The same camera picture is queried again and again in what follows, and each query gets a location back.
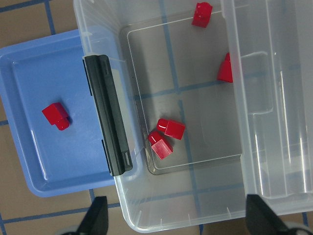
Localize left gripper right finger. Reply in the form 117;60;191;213
246;194;293;235

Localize red block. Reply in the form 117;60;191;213
156;118;185;140
42;102;70;131
217;52;233;83
148;131;173;160
191;2;213;28

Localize blue plastic tray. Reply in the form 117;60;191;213
0;29;142;198

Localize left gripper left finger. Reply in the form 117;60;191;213
76;196;109;235

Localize black box latch handle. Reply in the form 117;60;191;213
83;55;133;177

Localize clear plastic box lid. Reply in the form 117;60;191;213
221;0;313;214

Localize clear plastic storage box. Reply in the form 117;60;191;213
72;0;313;233

